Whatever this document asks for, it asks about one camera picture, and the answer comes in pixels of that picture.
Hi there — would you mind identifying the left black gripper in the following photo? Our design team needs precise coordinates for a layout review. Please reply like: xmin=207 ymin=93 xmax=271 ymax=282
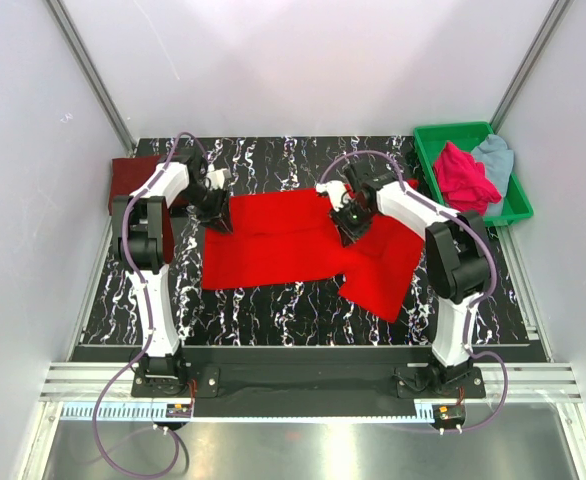
xmin=178 ymin=184 xmax=233 ymax=235

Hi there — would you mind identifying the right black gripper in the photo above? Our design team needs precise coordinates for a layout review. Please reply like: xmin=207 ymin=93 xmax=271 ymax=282
xmin=329 ymin=198 xmax=376 ymax=248

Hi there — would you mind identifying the bright red t-shirt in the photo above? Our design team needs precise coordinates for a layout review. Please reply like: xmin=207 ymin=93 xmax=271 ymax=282
xmin=202 ymin=189 xmax=424 ymax=323

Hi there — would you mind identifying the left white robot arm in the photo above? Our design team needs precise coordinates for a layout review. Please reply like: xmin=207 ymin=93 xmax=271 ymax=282
xmin=108 ymin=147 xmax=233 ymax=397

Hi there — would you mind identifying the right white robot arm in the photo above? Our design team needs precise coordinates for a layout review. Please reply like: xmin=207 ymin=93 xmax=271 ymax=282
xmin=315 ymin=153 xmax=497 ymax=397

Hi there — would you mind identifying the folded maroon t-shirt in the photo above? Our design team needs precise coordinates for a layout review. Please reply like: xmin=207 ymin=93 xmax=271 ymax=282
xmin=108 ymin=155 xmax=191 ymax=215

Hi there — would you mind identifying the pink crumpled t-shirt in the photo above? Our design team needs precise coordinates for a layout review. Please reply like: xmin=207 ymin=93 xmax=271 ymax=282
xmin=433 ymin=142 xmax=502 ymax=215

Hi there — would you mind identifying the grey-blue crumpled t-shirt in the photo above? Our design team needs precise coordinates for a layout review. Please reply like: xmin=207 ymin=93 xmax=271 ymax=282
xmin=471 ymin=134 xmax=515 ymax=217

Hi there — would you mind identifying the right orange connector block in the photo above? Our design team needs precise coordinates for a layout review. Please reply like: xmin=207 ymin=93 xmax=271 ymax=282
xmin=436 ymin=405 xmax=466 ymax=421

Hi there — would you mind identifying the orange connector block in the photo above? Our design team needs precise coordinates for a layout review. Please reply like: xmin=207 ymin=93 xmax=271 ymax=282
xmin=436 ymin=405 xmax=466 ymax=421
xmin=167 ymin=404 xmax=192 ymax=418

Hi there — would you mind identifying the left orange connector block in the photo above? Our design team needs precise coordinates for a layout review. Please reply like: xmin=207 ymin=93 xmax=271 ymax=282
xmin=167 ymin=404 xmax=192 ymax=418

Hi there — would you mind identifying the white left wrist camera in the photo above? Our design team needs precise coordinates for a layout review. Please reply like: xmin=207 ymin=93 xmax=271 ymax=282
xmin=206 ymin=168 xmax=231 ymax=190

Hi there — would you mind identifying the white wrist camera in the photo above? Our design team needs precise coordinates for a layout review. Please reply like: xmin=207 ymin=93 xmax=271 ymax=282
xmin=315 ymin=180 xmax=351 ymax=211
xmin=206 ymin=168 xmax=231 ymax=190

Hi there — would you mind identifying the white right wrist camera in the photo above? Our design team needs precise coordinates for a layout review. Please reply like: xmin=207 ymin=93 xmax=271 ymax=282
xmin=315 ymin=180 xmax=351 ymax=211

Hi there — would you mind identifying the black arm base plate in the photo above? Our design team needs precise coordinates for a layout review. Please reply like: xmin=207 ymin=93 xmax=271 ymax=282
xmin=132 ymin=346 xmax=486 ymax=422

